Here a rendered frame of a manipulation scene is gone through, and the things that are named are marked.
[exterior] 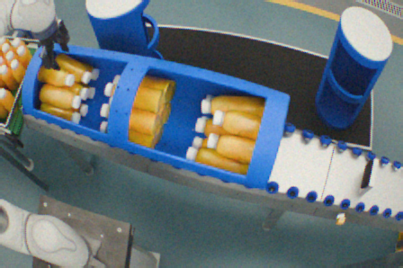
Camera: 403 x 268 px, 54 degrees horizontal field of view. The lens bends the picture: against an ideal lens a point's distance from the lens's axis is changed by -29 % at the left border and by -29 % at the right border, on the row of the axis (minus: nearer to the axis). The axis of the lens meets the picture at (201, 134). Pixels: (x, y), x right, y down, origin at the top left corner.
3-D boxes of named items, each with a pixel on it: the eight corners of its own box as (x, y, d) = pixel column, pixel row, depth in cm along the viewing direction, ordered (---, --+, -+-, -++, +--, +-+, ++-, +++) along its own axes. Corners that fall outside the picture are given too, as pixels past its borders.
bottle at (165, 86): (173, 84, 159) (125, 74, 161) (170, 79, 152) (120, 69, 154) (166, 105, 158) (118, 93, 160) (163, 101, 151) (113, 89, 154)
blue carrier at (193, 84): (260, 201, 157) (272, 171, 131) (33, 126, 168) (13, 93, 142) (283, 120, 168) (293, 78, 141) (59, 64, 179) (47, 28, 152)
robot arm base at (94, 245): (101, 288, 136) (96, 287, 131) (49, 261, 140) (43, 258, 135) (113, 246, 142) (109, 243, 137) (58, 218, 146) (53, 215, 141)
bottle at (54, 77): (46, 76, 163) (73, 84, 158) (36, 84, 158) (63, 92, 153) (47, 61, 160) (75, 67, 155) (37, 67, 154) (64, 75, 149)
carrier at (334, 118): (316, 77, 258) (313, 126, 249) (337, -1, 175) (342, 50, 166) (356, 89, 255) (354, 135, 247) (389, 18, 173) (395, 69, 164)
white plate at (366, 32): (338, -2, 174) (338, 0, 175) (343, 49, 165) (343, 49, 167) (389, 17, 171) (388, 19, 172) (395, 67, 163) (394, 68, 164)
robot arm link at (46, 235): (89, 275, 132) (66, 266, 112) (44, 262, 134) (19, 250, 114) (90, 232, 138) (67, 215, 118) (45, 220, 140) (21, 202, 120)
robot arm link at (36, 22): (62, 3, 113) (29, 7, 114) (52, -24, 98) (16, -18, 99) (49, 34, 110) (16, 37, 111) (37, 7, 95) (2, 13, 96)
